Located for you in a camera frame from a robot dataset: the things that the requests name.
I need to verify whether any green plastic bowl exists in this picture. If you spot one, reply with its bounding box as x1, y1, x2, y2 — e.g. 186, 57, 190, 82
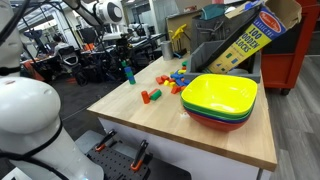
181, 99, 257, 120

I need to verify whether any wooden blocks cardboard box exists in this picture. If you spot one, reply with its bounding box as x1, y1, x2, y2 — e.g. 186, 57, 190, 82
203, 0, 303, 75

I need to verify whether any white backed office chair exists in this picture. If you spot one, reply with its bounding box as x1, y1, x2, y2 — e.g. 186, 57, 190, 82
57, 45, 81, 68

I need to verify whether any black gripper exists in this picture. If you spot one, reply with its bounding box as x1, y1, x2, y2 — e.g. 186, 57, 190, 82
114, 37, 133, 65

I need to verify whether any red tool cart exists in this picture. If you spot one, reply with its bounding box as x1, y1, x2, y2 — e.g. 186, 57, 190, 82
260, 0, 320, 96

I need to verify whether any blue handled tool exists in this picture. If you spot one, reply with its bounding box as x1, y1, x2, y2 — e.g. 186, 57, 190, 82
173, 49, 188, 59

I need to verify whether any teal cloth item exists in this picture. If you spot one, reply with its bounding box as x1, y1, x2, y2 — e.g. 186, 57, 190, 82
199, 3, 228, 21

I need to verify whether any grey fabric storage bin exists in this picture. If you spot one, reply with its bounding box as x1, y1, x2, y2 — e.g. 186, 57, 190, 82
190, 11, 244, 53

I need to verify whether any silver metal tin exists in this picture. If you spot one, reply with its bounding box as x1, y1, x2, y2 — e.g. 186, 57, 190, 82
160, 40, 174, 61

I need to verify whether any black pegboard plate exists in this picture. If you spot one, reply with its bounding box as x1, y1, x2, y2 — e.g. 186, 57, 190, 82
85, 141, 151, 180

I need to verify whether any green long block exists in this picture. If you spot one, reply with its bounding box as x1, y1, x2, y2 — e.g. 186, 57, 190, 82
149, 89, 163, 102

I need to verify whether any yellow plastic bowl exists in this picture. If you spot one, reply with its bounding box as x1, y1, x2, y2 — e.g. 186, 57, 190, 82
180, 73, 259, 116

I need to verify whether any red rectangular block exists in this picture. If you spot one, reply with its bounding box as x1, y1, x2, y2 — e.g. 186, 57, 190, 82
147, 87, 159, 98

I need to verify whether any blue plastic bowl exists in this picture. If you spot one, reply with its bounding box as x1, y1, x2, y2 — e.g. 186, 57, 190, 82
183, 105, 255, 124

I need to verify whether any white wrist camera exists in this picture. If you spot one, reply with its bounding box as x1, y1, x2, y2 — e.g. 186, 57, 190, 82
102, 30, 129, 42

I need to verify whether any yellow spring clamp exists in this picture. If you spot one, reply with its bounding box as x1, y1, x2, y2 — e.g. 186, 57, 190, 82
170, 23, 188, 43

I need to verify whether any robot mounting platform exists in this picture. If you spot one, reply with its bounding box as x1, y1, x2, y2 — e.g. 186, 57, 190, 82
74, 129, 193, 180

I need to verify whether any black orange bar clamp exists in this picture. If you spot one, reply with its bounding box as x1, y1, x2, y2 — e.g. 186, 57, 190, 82
129, 139, 150, 172
94, 129, 118, 153

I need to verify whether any red plastic bowl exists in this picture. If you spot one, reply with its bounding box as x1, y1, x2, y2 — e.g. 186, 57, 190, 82
185, 109, 253, 132

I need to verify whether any seated person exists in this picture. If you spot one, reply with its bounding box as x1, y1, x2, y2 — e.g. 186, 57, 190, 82
51, 33, 73, 58

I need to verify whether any small red item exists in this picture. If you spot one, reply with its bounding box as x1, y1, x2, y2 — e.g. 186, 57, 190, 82
183, 4, 198, 14

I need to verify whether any grey plastic bin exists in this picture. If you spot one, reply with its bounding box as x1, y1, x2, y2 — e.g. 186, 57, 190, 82
184, 39, 262, 84

